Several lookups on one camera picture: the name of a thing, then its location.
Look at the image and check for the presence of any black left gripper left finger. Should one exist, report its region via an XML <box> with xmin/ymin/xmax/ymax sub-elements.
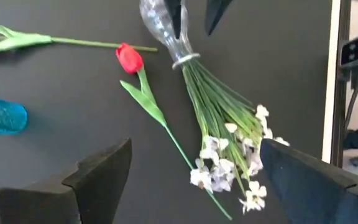
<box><xmin>0</xmin><ymin>138</ymin><xmax>133</xmax><ymax>224</ymax></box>

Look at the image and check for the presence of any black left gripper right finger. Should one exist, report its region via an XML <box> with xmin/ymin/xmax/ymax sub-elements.
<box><xmin>259</xmin><ymin>138</ymin><xmax>358</xmax><ymax>224</ymax></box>

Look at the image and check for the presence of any clear glass vase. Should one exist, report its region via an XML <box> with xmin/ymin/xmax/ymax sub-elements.
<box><xmin>139</xmin><ymin>0</ymin><xmax>201</xmax><ymax>70</ymax></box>

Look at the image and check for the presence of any blue textured glass vase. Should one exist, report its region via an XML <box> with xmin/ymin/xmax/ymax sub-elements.
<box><xmin>0</xmin><ymin>95</ymin><xmax>29</xmax><ymax>136</ymax></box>

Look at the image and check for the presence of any red artificial tulip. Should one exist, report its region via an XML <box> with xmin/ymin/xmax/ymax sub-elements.
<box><xmin>0</xmin><ymin>24</ymin><xmax>158</xmax><ymax>58</ymax></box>
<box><xmin>115</xmin><ymin>42</ymin><xmax>233</xmax><ymax>221</ymax></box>

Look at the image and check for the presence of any white artificial flower bunch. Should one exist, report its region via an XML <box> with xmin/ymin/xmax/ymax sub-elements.
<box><xmin>183</xmin><ymin>62</ymin><xmax>269</xmax><ymax>216</ymax></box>
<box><xmin>181</xmin><ymin>58</ymin><xmax>291</xmax><ymax>175</ymax></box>

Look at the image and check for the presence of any black camera cable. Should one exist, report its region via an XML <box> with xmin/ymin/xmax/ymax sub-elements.
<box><xmin>343</xmin><ymin>67</ymin><xmax>358</xmax><ymax>133</ymax></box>

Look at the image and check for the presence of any black table mat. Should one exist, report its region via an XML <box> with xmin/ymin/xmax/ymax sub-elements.
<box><xmin>0</xmin><ymin>0</ymin><xmax>334</xmax><ymax>224</ymax></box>

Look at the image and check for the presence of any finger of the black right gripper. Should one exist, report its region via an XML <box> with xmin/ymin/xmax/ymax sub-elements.
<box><xmin>204</xmin><ymin>0</ymin><xmax>234</xmax><ymax>36</ymax></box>
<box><xmin>163</xmin><ymin>0</ymin><xmax>183</xmax><ymax>40</ymax></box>

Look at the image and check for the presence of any black aluminium table frame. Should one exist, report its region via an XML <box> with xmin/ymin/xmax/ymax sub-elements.
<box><xmin>331</xmin><ymin>0</ymin><xmax>354</xmax><ymax>169</ymax></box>

